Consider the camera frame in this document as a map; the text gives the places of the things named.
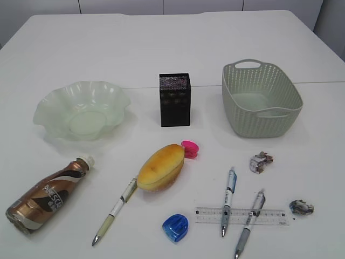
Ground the pink pencil sharpener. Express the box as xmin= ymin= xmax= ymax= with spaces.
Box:
xmin=181 ymin=140 xmax=199 ymax=159

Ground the yellow bread roll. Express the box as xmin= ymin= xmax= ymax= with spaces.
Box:
xmin=137 ymin=144 xmax=185 ymax=192

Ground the paper ball pink print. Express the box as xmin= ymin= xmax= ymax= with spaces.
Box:
xmin=249 ymin=151 xmax=274 ymax=174

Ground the grey paper ball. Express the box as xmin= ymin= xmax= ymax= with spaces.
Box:
xmin=289 ymin=200 xmax=314 ymax=215

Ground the brown Nescafe coffee bottle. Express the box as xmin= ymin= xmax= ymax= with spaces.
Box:
xmin=5 ymin=156 xmax=94 ymax=235

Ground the black mesh pen holder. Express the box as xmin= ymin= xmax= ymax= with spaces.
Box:
xmin=159 ymin=73 xmax=191 ymax=127

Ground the white pen beige grip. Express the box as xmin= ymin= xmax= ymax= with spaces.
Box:
xmin=92 ymin=175 xmax=138 ymax=246

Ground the white pen blue clip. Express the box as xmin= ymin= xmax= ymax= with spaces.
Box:
xmin=221 ymin=166 xmax=237 ymax=237

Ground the green plastic woven basket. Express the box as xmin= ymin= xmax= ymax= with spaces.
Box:
xmin=222 ymin=59 xmax=303 ymax=138

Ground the translucent green wavy plate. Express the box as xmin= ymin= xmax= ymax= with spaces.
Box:
xmin=33 ymin=81 xmax=131 ymax=141

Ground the blue pencil sharpener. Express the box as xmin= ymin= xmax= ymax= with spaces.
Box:
xmin=162 ymin=214 xmax=189 ymax=243

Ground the clear pen grey grip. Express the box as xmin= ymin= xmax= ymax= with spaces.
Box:
xmin=234 ymin=189 xmax=266 ymax=258

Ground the transparent plastic ruler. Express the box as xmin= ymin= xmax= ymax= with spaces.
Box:
xmin=194 ymin=207 xmax=289 ymax=226

